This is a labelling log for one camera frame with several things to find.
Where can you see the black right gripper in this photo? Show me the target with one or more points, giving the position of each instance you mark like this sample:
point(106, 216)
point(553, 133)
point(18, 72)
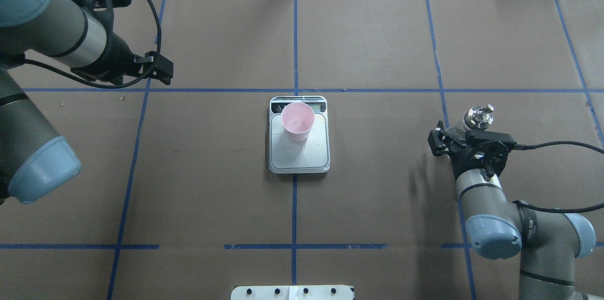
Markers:
point(458, 155)

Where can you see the pink plastic cup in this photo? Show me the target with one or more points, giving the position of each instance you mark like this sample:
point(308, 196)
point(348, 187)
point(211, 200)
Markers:
point(297, 119)

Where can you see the silver digital kitchen scale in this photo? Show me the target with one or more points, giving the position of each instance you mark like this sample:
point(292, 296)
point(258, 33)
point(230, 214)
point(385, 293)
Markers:
point(309, 156)

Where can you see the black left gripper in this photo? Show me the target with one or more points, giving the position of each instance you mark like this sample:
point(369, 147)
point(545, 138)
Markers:
point(119, 54)

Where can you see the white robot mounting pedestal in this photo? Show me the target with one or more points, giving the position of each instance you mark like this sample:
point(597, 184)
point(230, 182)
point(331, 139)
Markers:
point(294, 292)

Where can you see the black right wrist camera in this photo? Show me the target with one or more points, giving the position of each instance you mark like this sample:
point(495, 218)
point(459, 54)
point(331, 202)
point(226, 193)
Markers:
point(475, 137)

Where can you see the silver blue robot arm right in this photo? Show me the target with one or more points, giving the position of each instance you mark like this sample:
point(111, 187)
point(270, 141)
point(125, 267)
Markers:
point(548, 241)

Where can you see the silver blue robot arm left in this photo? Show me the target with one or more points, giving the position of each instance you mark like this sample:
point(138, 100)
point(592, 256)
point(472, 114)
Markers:
point(74, 39)

